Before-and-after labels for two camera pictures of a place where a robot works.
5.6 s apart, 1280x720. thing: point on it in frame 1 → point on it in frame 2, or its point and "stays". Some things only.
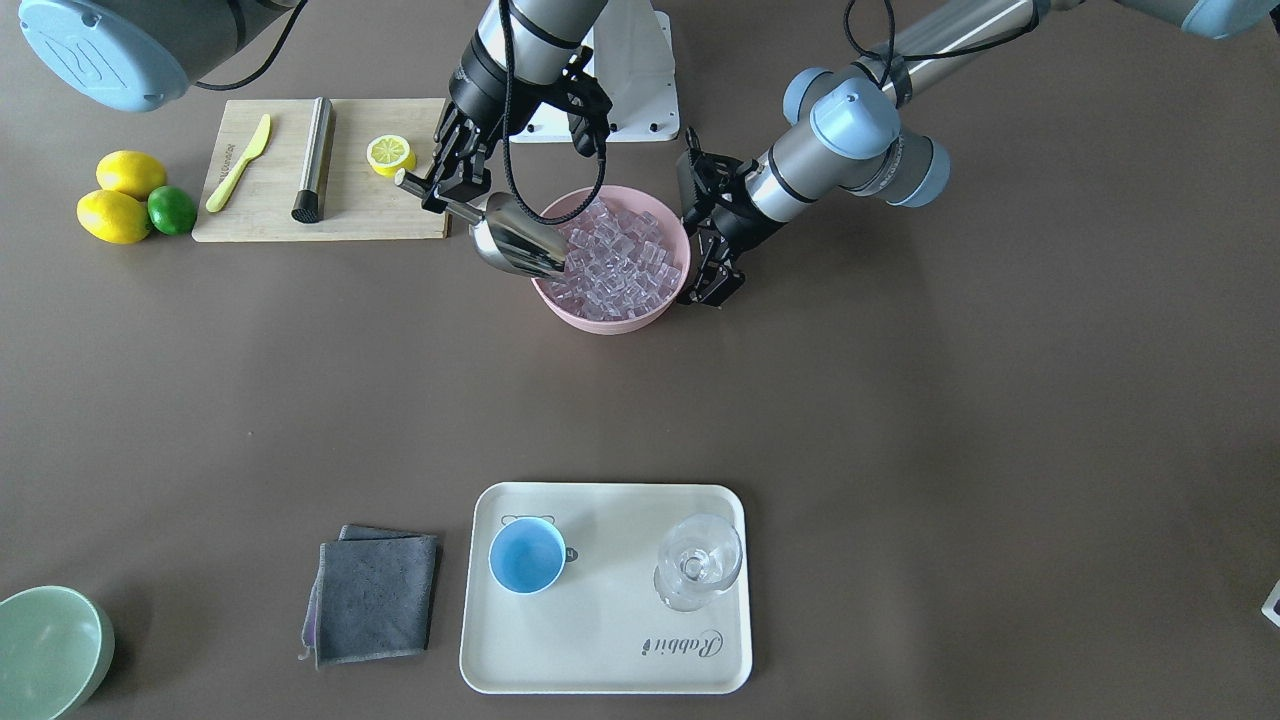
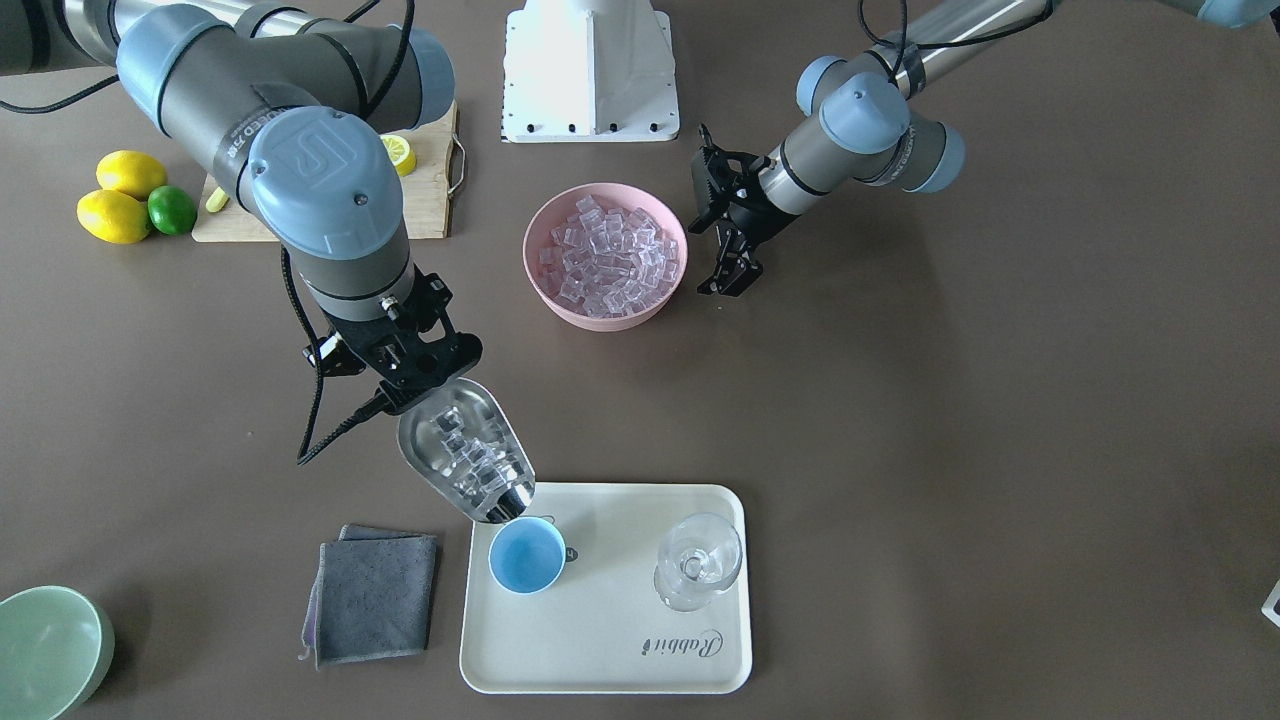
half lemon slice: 389,153 stays
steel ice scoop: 509,232 → 461,443
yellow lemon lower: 114,216 stays
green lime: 171,210 stays
